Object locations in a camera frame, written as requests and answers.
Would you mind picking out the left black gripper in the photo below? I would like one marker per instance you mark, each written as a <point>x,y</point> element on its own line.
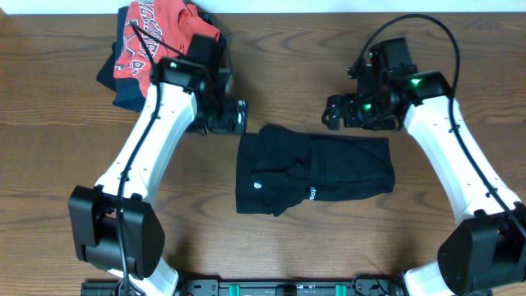
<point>230,123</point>

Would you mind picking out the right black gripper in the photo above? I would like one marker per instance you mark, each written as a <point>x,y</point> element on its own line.
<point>350,103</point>

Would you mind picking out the black polo shirt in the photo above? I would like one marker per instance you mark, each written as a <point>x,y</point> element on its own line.
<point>278,169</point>

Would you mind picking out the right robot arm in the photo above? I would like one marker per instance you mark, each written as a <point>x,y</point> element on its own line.
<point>487,248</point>

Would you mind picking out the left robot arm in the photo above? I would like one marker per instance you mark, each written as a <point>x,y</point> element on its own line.
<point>114,224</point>

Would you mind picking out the navy folded shirt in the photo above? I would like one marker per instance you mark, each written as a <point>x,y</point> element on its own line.
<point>127,96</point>

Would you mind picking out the red printed folded t-shirt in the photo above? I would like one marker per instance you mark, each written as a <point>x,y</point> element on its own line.
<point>148,41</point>

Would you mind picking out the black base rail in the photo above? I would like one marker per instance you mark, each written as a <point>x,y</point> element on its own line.
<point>363,286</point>

